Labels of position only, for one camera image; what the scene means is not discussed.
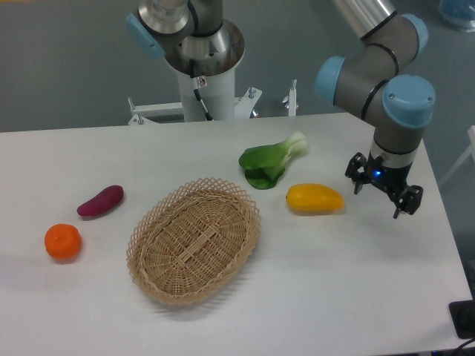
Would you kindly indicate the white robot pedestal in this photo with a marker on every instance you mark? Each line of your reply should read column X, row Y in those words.
column 202, row 98

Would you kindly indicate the white frame at right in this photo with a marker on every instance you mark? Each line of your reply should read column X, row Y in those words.
column 466, row 154

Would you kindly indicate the purple sweet potato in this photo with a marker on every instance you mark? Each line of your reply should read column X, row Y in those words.
column 106, row 200

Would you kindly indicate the woven wicker basket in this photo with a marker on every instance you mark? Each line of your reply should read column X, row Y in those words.
column 193, row 241

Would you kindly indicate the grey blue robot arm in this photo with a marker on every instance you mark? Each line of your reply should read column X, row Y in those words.
column 204, row 49

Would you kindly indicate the black device at edge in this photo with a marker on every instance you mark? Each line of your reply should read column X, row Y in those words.
column 462, row 314

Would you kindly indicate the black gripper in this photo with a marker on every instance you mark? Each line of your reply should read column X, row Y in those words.
column 392, row 181

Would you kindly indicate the green bok choy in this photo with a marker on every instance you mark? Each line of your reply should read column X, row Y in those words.
column 264, row 165

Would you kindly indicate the yellow mango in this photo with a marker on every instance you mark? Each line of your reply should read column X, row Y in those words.
column 314, row 198

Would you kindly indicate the blue plastic bag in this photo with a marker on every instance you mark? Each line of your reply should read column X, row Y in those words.
column 459, row 14

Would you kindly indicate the orange tangerine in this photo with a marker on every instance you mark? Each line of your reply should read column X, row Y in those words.
column 63, row 241

